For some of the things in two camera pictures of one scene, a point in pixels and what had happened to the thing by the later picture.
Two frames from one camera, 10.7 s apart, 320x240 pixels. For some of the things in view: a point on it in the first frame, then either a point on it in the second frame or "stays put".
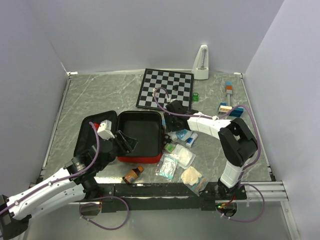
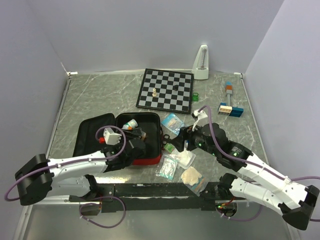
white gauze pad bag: x=184 y=156 stays put
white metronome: x=200 y=67 stays put
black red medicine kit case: x=146 y=126 stays put
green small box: x=169 y=147 stays put
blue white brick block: x=224 y=109 stays put
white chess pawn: x=154 y=94 stays put
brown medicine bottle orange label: x=132 y=175 → x=143 y=135
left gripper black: x=128 y=143 → x=131 y=133
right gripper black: x=169 y=127 → x=186 y=133
